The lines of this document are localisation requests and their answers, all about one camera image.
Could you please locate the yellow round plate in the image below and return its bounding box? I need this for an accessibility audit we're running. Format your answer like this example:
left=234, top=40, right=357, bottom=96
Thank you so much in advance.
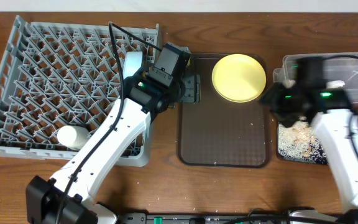
left=211, top=54, right=267, bottom=103

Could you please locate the light blue bowl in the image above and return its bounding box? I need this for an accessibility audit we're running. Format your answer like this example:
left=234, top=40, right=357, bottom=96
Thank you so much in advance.
left=123, top=52, right=143, bottom=79

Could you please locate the white paper cup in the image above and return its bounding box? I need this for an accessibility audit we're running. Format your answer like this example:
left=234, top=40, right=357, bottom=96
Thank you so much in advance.
left=57, top=126, right=89, bottom=151

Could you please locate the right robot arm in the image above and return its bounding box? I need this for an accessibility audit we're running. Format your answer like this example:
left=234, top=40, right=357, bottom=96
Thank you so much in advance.
left=259, top=55, right=358, bottom=223

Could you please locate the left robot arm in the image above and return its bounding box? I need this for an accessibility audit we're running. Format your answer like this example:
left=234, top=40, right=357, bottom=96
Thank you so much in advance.
left=25, top=42, right=199, bottom=224

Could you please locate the spilled rice food waste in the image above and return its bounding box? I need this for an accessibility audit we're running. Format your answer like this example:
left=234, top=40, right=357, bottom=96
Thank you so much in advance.
left=277, top=116, right=328, bottom=164

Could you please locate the black waste tray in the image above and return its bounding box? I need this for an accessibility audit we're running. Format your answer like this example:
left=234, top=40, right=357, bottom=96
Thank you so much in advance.
left=277, top=114, right=358, bottom=166

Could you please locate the dark brown serving tray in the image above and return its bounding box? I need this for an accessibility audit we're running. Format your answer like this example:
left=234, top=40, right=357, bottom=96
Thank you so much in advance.
left=177, top=54, right=270, bottom=168

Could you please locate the clear plastic bin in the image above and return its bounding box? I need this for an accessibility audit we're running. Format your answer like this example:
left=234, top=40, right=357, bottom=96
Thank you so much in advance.
left=273, top=52, right=358, bottom=103

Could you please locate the grey plastic dish rack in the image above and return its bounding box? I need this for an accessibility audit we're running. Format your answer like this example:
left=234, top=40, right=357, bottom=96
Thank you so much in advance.
left=0, top=17, right=162, bottom=160

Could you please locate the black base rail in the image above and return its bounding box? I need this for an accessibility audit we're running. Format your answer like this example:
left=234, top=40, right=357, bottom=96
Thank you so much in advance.
left=121, top=212, right=347, bottom=224

